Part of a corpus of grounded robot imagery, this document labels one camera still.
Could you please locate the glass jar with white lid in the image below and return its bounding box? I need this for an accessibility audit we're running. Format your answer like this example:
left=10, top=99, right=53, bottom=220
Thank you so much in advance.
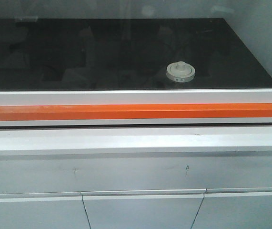
left=165, top=61, right=195, bottom=89

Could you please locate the white fume hood base cabinet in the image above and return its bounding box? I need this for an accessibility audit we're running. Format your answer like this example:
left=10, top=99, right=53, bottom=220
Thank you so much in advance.
left=0, top=125, right=272, bottom=229

